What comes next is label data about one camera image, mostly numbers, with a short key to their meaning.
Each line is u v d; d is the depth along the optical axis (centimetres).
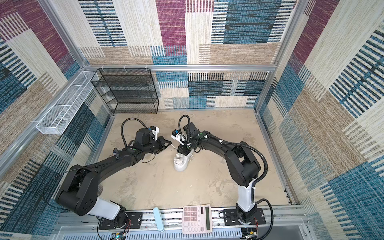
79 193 44
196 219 72
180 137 81
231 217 73
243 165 50
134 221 74
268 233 69
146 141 72
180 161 86
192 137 72
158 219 71
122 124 78
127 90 110
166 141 85
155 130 83
